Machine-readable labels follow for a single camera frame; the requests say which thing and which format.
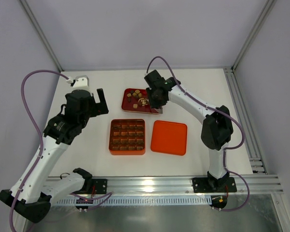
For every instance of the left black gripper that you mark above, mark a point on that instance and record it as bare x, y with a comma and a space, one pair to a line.
95, 109

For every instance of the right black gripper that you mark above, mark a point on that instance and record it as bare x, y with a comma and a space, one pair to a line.
156, 97

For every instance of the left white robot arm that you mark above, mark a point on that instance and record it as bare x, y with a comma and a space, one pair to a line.
30, 197

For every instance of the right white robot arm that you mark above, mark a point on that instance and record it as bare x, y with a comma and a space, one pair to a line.
216, 127

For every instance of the orange compartment chocolate box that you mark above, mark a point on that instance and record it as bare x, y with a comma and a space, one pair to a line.
127, 137

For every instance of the dark red metal tray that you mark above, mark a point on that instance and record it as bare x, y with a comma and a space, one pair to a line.
128, 106

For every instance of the orange box lid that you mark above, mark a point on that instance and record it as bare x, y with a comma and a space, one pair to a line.
169, 138

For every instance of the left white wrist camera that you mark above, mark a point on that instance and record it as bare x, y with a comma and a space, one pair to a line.
79, 83

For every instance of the white slotted cable duct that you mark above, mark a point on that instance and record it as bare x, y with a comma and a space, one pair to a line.
139, 201

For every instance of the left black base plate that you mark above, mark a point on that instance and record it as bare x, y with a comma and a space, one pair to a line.
98, 186

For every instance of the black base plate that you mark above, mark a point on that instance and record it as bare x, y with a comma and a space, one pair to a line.
201, 185
98, 186

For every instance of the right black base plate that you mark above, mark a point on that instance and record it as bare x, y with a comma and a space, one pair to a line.
201, 185

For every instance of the right aluminium frame rail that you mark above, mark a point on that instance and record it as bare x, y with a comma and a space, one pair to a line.
252, 145

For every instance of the aluminium front rail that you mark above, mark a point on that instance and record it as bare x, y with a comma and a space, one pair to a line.
257, 183

